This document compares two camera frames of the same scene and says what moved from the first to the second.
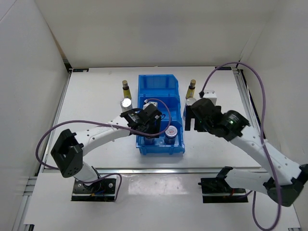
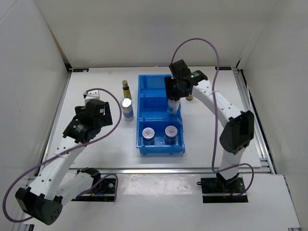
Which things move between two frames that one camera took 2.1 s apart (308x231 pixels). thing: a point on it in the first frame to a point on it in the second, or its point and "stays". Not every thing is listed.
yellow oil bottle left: x=127 y=94 stays
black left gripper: x=154 y=129 to x=106 y=120
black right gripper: x=190 y=114 to x=169 y=82
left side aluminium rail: x=32 y=180 stays
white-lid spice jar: x=170 y=134 stays
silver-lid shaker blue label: x=189 y=102 to x=173 y=106
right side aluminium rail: x=250 y=102 stays
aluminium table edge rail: x=46 y=171 stays
